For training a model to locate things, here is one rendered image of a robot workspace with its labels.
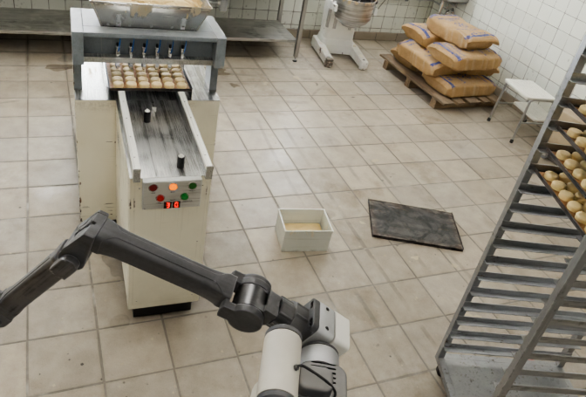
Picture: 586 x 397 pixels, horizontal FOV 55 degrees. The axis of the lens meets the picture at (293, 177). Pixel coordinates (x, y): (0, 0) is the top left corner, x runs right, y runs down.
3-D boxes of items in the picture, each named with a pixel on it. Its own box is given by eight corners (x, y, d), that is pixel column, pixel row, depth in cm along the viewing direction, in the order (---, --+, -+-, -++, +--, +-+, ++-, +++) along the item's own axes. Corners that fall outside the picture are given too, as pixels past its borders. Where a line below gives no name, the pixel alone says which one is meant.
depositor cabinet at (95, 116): (75, 123, 412) (70, 10, 367) (173, 122, 438) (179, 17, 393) (80, 234, 315) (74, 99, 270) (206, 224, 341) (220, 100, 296)
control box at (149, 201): (141, 205, 234) (142, 177, 226) (198, 201, 242) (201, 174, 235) (142, 210, 231) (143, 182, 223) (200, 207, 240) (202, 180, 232)
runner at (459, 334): (451, 338, 253) (453, 333, 252) (449, 333, 256) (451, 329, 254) (581, 349, 261) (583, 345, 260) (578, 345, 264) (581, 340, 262)
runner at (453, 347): (445, 351, 258) (446, 346, 256) (443, 346, 260) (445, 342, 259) (572, 361, 266) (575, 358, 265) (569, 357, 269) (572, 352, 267)
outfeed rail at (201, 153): (146, 15, 385) (146, 5, 381) (150, 15, 386) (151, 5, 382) (205, 180, 232) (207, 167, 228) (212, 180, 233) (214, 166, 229)
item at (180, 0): (89, -3, 274) (89, -16, 271) (198, 4, 293) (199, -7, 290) (91, 17, 254) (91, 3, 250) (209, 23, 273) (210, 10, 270)
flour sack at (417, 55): (391, 51, 596) (395, 36, 587) (422, 51, 615) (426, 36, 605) (432, 80, 544) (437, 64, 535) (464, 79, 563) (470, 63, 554)
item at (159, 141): (115, 230, 322) (114, 88, 274) (175, 225, 335) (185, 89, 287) (126, 323, 269) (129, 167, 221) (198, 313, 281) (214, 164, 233)
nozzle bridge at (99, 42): (72, 71, 295) (69, 7, 276) (207, 73, 321) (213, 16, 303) (73, 99, 270) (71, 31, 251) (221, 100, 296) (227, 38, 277)
